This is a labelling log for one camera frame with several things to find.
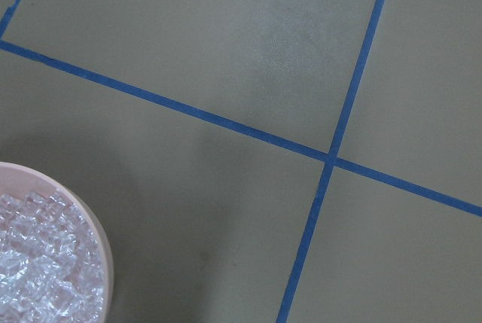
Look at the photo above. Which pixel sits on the pink bowl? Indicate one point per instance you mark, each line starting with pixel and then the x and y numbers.
pixel 101 247

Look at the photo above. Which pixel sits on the clear ice cubes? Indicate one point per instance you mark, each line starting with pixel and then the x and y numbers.
pixel 41 262

